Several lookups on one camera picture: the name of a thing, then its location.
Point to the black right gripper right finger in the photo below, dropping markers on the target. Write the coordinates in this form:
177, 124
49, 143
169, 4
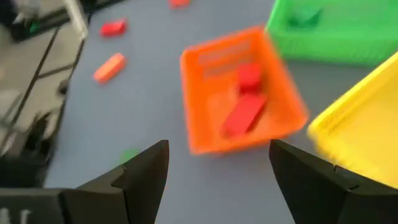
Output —
326, 199

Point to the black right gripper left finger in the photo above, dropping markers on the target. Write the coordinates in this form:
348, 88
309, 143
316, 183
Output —
133, 193

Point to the red rectangular block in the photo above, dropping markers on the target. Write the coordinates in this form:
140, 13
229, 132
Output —
113, 28
250, 76
244, 115

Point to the orange rectangular block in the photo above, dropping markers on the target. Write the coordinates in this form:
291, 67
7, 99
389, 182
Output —
109, 68

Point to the green cube block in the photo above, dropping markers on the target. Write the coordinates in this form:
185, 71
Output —
304, 17

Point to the green rectangular block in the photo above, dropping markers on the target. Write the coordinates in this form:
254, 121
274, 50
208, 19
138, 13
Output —
129, 154

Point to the yellow plastic basket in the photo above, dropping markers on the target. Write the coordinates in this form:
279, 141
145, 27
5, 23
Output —
367, 130

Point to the orange plastic basket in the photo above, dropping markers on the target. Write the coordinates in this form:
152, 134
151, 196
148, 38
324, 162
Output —
211, 102

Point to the green plastic basket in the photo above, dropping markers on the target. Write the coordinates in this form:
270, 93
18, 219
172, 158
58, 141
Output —
342, 40

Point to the red triangular block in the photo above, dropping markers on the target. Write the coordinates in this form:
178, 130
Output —
178, 2

